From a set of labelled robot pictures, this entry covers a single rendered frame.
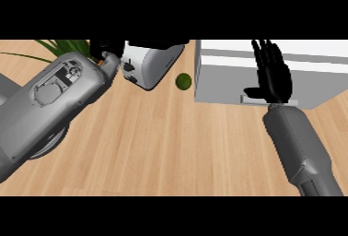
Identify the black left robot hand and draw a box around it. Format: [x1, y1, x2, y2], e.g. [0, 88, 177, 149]
[88, 39, 127, 66]

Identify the green can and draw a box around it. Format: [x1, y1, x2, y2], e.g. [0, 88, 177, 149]
[175, 73, 193, 91]

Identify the green leafy plant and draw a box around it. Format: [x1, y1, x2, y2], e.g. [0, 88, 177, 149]
[0, 39, 93, 65]

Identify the white cabinet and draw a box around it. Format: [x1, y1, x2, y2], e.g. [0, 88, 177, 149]
[195, 39, 348, 75]

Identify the silver toaster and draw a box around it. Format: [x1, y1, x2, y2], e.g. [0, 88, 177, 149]
[119, 39, 190, 92]

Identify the pale drawer handle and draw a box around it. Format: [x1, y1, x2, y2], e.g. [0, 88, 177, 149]
[239, 94, 299, 106]

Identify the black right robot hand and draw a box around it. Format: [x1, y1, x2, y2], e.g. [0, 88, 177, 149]
[242, 39, 292, 104]

